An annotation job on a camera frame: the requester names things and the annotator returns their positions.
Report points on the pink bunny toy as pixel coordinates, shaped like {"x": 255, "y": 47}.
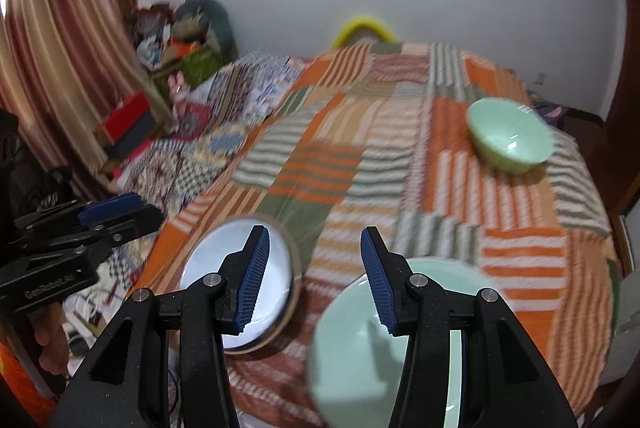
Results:
{"x": 177, "y": 96}

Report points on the red box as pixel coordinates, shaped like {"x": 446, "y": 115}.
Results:
{"x": 125, "y": 113}

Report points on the dark green cushion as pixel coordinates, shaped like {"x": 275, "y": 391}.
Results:
{"x": 220, "y": 18}

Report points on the white plate brown rim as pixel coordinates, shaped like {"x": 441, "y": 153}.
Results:
{"x": 210, "y": 253}

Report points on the green bowl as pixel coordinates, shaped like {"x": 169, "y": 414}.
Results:
{"x": 505, "y": 138}

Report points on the mint green plate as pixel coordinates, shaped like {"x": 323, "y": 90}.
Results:
{"x": 350, "y": 348}

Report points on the scattered papers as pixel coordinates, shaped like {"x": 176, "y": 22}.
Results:
{"x": 100, "y": 303}

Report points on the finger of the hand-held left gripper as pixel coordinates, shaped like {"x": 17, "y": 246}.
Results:
{"x": 135, "y": 223}
{"x": 110, "y": 208}

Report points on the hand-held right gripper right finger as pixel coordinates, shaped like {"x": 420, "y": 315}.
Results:
{"x": 380, "y": 283}

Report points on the dark box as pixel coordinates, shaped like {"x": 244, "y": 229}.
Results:
{"x": 132, "y": 136}

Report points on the person's left hand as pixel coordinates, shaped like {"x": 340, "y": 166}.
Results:
{"x": 50, "y": 343}

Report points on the yellow curved cushion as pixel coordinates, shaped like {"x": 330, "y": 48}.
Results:
{"x": 350, "y": 26}

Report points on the pile of assorted clutter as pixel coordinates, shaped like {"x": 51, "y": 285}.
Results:
{"x": 155, "y": 33}

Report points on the striped curtain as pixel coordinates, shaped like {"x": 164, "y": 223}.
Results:
{"x": 60, "y": 33}

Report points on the green cardboard box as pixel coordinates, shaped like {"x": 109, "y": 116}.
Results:
{"x": 200, "y": 63}

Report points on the patchwork patterned quilt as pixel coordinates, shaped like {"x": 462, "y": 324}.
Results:
{"x": 235, "y": 108}

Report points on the orange striped blanket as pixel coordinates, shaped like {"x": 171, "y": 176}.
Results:
{"x": 350, "y": 148}

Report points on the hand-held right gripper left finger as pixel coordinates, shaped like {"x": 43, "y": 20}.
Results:
{"x": 252, "y": 278}

